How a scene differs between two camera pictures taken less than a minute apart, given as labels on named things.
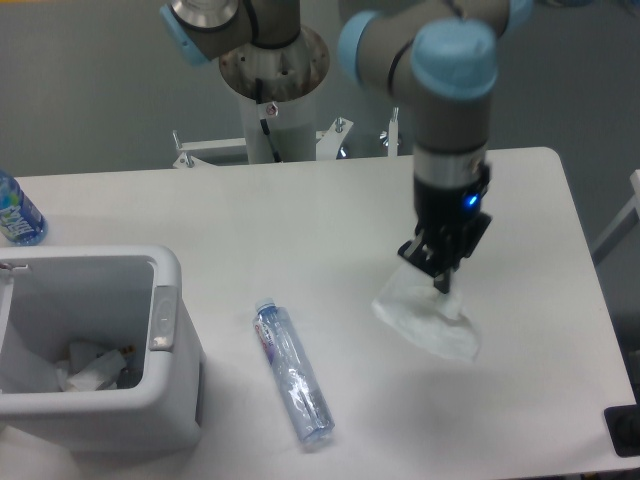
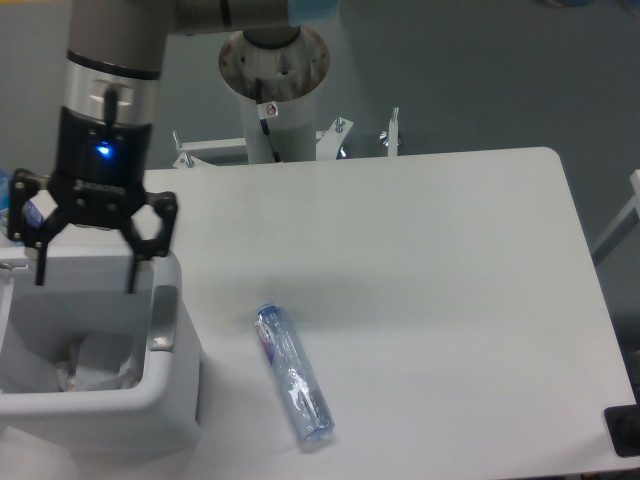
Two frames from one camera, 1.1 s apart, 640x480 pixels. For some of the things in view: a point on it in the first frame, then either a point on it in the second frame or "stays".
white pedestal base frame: (326, 142) stays
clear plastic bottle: (309, 413) stays
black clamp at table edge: (623, 425) stays
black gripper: (440, 215) to (99, 180)
